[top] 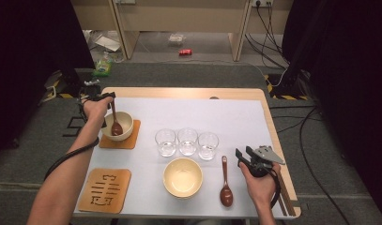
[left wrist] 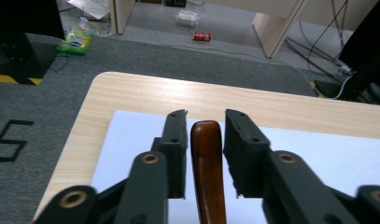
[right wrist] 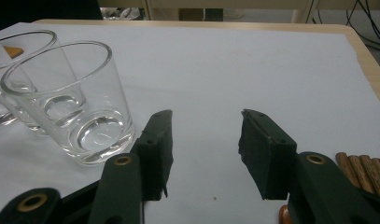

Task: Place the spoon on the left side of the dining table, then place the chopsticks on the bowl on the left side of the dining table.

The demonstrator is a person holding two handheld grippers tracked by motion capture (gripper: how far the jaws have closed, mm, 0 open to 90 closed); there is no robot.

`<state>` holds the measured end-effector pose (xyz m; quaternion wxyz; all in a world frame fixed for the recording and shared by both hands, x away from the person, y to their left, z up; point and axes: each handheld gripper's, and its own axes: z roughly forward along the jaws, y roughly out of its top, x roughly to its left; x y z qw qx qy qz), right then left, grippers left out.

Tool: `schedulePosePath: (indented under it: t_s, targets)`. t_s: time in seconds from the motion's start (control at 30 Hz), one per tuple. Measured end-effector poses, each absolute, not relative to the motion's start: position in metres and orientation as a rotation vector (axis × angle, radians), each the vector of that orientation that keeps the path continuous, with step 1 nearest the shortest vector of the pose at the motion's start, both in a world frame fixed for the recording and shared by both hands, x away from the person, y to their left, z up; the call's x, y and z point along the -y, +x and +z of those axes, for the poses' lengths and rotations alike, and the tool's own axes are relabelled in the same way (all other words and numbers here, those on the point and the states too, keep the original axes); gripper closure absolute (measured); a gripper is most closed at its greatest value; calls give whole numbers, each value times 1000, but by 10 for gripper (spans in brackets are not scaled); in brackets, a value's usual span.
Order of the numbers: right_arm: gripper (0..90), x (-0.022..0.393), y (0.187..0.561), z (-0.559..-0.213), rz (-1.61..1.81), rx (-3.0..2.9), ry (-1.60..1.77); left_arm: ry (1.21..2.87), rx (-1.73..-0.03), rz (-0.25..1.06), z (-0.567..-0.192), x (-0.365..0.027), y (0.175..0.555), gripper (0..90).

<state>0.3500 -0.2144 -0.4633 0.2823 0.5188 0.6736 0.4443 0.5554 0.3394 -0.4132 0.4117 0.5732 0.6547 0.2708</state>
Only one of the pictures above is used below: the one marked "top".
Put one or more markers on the crumpled clear plastic bag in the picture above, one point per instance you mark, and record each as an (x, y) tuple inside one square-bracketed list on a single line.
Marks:
[(107, 43)]

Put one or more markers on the brown wooden spoon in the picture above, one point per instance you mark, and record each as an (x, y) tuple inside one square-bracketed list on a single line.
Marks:
[(116, 128), (226, 195)]

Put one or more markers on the red drink can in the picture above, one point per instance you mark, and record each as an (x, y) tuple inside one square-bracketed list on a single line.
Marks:
[(185, 52)]

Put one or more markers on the carved wooden coaster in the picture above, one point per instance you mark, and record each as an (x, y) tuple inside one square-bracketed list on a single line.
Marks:
[(123, 200), (132, 142)]

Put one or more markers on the beige wooden desk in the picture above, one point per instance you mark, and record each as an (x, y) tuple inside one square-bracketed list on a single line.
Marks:
[(185, 15)]

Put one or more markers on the white plastic container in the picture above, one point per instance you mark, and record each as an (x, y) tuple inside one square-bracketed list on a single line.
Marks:
[(176, 38)]

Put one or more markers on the cream bowl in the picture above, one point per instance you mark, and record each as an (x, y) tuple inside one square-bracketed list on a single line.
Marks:
[(124, 123), (182, 178)]

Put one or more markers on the bundle of brown chopsticks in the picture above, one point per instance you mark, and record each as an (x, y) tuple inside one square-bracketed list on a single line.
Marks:
[(289, 200)]

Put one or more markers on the white paper table mat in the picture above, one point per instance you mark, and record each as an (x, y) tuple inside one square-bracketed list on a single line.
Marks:
[(185, 115)]

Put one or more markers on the dark table grommet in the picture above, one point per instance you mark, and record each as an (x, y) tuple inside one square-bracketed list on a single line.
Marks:
[(214, 97)]

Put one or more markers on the person's left hand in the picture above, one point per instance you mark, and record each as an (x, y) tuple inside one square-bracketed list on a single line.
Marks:
[(96, 109)]

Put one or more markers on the black stand base hazard tape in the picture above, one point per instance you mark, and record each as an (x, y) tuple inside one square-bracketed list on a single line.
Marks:
[(69, 82), (285, 90)]

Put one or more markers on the clear drinking glass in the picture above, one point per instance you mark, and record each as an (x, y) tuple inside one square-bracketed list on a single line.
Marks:
[(187, 142), (208, 146), (165, 143)]

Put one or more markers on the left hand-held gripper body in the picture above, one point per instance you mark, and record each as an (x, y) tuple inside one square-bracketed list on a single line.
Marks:
[(90, 91)]

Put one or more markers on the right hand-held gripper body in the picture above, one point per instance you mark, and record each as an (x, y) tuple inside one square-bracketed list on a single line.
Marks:
[(267, 154)]

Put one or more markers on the person's right hand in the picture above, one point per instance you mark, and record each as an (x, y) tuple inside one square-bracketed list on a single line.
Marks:
[(263, 192)]

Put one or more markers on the white wall socket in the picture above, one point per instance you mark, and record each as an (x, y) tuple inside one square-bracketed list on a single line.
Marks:
[(125, 1), (263, 3)]

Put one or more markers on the black curtain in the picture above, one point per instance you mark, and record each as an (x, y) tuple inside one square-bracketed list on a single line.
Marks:
[(22, 62), (351, 78)]

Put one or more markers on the green packet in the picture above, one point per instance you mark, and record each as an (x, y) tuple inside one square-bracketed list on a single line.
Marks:
[(102, 68)]

